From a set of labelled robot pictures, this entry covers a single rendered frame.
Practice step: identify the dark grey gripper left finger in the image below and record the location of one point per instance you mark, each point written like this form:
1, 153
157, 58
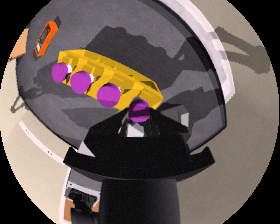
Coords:
112, 125

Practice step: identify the white key housing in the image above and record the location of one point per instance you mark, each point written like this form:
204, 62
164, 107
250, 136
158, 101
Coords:
135, 129

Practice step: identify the orange digital multimeter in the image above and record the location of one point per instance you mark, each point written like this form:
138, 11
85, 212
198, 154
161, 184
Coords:
47, 34

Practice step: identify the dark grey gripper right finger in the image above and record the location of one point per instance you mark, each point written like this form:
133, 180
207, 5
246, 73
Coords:
166, 126

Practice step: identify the dark grey table edge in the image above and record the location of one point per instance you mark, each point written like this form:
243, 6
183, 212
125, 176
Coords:
202, 47

